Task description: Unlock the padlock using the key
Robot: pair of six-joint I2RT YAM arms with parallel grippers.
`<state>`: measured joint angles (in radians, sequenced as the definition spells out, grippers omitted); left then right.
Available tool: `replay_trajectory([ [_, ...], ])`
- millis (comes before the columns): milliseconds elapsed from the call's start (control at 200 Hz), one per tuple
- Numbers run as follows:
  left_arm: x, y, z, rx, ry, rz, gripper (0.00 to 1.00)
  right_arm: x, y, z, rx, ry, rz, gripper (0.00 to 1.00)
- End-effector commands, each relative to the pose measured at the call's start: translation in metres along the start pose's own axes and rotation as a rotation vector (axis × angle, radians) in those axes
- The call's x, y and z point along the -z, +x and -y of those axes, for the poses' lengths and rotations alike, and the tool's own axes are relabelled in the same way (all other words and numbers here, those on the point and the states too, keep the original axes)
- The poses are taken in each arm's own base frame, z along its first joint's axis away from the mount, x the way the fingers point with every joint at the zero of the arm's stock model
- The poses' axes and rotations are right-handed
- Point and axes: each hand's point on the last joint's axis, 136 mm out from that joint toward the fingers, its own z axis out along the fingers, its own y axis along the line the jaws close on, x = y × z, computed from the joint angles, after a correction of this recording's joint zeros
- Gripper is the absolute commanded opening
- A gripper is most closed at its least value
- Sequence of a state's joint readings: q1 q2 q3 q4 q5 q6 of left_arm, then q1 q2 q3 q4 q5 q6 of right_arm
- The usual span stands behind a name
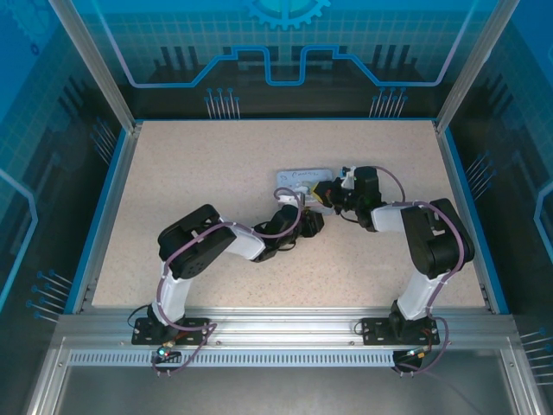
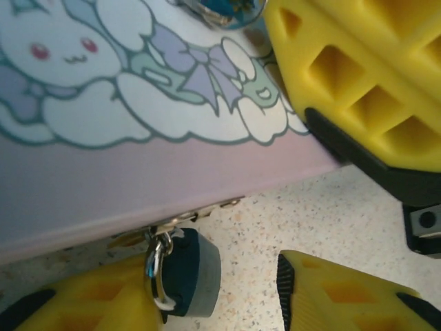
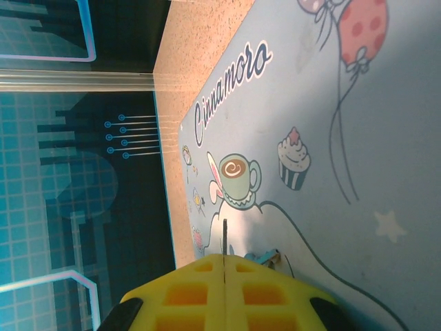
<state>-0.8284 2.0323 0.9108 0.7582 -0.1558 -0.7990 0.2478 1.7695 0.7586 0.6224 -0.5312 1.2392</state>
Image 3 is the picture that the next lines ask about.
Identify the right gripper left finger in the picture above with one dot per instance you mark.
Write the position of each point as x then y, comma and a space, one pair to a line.
186, 303

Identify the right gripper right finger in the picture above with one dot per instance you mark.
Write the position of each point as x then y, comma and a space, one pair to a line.
268, 303

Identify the light blue cartoon tin box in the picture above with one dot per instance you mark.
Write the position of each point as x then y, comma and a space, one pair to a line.
344, 138

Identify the aluminium frame post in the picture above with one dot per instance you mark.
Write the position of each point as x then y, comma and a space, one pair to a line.
69, 81

